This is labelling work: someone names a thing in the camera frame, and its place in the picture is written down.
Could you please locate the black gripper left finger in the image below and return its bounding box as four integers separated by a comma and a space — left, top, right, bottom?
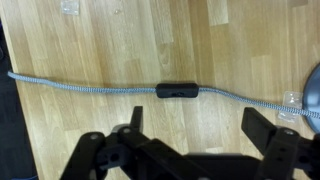
129, 105, 145, 133

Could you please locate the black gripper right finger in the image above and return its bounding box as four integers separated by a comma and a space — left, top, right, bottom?
240, 107, 278, 156

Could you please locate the black inline cable switch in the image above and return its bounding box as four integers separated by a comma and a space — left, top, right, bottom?
155, 82, 200, 99

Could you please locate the clear tape piece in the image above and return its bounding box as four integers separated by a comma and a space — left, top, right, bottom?
277, 90, 305, 124
60, 0, 81, 16

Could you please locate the grey braided lamp cable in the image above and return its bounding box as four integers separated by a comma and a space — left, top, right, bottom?
7, 70, 320, 120

